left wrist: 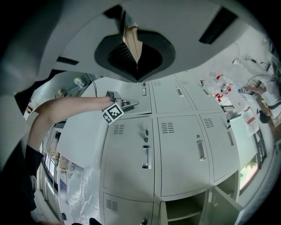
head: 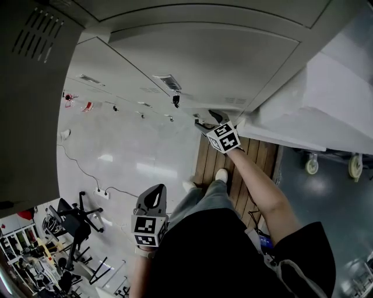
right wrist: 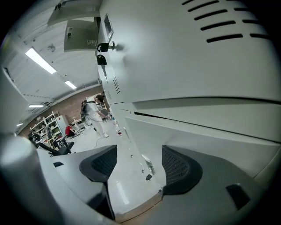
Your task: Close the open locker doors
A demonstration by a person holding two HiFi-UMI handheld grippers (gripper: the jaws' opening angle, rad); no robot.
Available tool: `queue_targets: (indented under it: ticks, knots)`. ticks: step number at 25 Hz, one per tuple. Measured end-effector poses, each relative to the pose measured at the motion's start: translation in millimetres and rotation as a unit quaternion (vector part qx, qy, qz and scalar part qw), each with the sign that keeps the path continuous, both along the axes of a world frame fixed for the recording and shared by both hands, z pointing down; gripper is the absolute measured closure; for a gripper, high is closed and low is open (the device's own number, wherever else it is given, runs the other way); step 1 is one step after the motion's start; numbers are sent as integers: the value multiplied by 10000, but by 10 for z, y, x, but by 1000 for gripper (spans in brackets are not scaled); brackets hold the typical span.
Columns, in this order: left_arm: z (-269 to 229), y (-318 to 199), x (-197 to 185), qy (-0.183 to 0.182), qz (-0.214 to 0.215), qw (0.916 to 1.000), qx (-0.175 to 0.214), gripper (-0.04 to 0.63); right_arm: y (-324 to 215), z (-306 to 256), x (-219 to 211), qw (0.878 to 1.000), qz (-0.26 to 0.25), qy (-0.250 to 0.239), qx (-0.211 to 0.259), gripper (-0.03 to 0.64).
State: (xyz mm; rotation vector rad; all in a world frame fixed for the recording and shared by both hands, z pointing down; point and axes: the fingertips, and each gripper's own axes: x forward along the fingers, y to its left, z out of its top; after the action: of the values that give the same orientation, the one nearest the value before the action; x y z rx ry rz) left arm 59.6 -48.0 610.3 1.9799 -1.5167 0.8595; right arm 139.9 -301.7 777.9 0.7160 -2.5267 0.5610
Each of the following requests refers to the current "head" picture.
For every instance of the person's left shoe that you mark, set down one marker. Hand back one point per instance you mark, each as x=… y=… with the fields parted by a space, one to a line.
x=189 y=185

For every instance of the white wheeled cabinet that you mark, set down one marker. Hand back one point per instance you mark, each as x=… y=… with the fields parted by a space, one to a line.
x=320 y=102

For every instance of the clear water jug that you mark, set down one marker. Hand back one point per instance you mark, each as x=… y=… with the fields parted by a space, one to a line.
x=87 y=107
x=69 y=97

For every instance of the person's right shoe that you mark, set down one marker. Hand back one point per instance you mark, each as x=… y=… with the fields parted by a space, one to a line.
x=221 y=175

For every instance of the white storage rack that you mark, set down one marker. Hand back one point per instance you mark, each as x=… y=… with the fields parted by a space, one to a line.
x=17 y=244

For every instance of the person's left forearm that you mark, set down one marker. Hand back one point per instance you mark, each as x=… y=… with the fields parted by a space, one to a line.
x=140 y=276

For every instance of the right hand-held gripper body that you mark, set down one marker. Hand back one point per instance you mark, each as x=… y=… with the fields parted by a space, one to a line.
x=224 y=139

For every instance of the person's black shirt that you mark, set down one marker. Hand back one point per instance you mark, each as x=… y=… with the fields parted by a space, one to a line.
x=218 y=256

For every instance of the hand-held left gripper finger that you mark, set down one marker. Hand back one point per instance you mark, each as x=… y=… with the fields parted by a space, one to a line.
x=163 y=200
x=142 y=200

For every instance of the wooden platform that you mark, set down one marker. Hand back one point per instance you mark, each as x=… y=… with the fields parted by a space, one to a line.
x=209 y=157

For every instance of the person's right forearm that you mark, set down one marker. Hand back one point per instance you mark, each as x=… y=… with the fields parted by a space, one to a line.
x=256 y=192

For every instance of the black office chair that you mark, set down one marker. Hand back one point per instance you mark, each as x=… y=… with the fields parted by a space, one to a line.
x=70 y=221

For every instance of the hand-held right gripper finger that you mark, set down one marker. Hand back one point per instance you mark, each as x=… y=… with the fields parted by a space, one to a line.
x=204 y=130
x=220 y=117

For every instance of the blue screen device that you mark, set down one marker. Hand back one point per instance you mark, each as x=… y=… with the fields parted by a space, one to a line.
x=265 y=241

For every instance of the person's shoe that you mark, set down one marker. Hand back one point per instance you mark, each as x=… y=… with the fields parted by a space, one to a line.
x=189 y=185
x=221 y=175

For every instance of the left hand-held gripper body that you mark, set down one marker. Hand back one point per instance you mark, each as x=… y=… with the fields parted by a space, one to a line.
x=145 y=228

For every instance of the grey metal locker cabinet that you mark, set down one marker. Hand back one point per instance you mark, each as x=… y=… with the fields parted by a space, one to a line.
x=204 y=58

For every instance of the white power strip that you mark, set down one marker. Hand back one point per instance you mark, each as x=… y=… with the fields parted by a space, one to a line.
x=102 y=193

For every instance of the black metal stand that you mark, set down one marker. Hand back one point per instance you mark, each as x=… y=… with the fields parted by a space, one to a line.
x=71 y=250

